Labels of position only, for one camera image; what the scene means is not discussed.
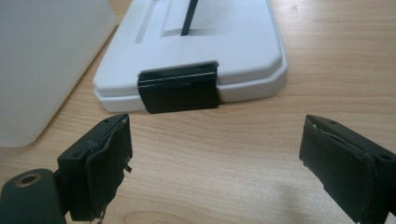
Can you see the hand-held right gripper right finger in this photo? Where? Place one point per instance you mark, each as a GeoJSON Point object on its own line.
{"type": "Point", "coordinates": [348, 168]}

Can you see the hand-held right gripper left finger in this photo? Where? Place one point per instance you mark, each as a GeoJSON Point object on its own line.
{"type": "Point", "coordinates": [93, 168]}

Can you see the white plastic box lid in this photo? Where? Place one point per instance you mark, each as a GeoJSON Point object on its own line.
{"type": "Point", "coordinates": [218, 46]}

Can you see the translucent white plastic container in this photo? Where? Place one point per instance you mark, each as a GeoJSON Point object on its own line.
{"type": "Point", "coordinates": [46, 62]}

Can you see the black stick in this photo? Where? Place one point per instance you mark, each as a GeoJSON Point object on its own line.
{"type": "Point", "coordinates": [189, 15]}

